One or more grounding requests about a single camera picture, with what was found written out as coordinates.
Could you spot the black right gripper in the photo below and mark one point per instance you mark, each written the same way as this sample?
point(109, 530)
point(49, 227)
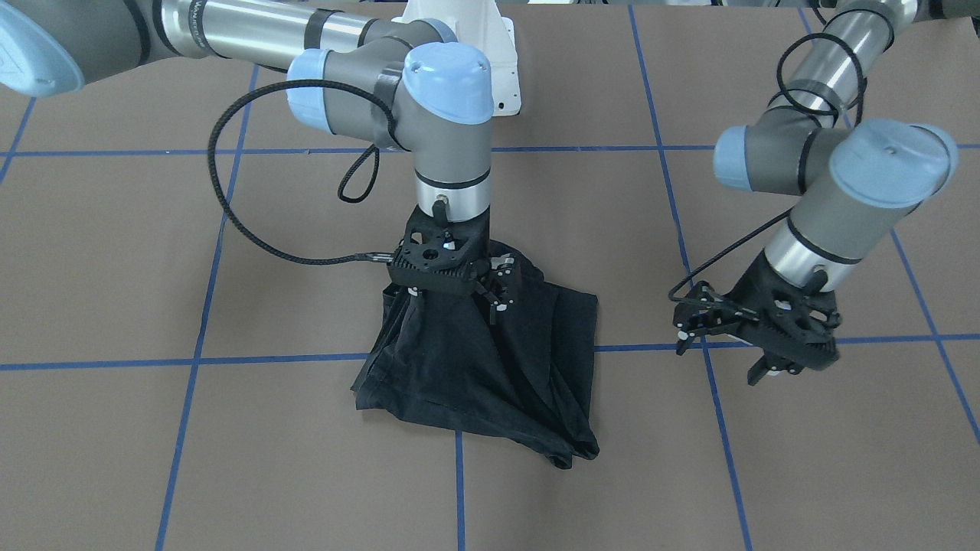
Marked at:
point(503, 277)

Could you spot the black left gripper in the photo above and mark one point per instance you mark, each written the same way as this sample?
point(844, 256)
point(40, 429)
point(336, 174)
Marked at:
point(756, 280)

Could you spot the black graphic t-shirt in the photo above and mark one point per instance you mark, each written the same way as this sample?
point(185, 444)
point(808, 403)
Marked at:
point(528, 379)

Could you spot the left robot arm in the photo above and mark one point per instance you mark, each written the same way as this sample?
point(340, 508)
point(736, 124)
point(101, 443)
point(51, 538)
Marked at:
point(855, 178)

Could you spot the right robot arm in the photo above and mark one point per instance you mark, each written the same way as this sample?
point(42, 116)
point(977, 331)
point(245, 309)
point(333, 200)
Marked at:
point(401, 86)

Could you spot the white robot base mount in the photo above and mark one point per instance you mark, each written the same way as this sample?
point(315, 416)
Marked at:
point(480, 24)

